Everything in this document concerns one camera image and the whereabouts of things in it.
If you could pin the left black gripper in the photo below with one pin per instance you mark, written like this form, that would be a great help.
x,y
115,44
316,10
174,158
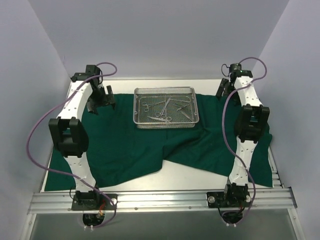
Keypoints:
x,y
100,100

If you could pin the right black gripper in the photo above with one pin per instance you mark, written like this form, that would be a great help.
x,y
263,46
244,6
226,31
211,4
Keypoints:
x,y
225,86

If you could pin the wire mesh instrument tray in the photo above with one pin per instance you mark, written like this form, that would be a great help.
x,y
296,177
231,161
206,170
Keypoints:
x,y
156,98

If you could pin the green surgical drape cloth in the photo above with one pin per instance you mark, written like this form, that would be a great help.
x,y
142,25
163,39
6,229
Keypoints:
x,y
119,151

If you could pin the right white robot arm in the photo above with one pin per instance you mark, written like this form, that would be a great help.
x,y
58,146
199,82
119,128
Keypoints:
x,y
249,127

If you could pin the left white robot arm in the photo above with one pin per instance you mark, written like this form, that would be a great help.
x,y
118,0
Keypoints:
x,y
69,135

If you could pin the steel surgical scissors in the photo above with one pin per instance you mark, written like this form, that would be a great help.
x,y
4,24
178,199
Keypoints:
x,y
161,113

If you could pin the steel needle holder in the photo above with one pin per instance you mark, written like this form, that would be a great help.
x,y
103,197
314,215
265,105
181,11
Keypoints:
x,y
166,120

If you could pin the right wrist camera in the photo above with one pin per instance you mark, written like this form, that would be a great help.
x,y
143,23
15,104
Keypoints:
x,y
234,67

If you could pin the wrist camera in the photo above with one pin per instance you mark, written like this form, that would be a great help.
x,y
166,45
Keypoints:
x,y
92,70
234,67

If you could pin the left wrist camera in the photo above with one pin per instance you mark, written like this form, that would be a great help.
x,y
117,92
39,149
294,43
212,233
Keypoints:
x,y
92,70

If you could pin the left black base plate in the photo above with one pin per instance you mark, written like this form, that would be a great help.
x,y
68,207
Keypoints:
x,y
86,201

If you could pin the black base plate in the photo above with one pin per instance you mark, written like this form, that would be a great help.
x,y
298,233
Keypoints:
x,y
220,199
86,201

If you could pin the front aluminium rail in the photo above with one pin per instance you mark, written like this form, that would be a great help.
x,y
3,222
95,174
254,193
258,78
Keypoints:
x,y
159,201

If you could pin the aluminium rail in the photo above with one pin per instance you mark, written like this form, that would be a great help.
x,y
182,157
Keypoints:
x,y
159,201
276,180

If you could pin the right aluminium rail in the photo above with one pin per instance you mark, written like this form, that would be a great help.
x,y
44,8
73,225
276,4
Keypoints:
x,y
276,180

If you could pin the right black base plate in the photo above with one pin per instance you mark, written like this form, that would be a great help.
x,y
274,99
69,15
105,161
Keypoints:
x,y
220,199

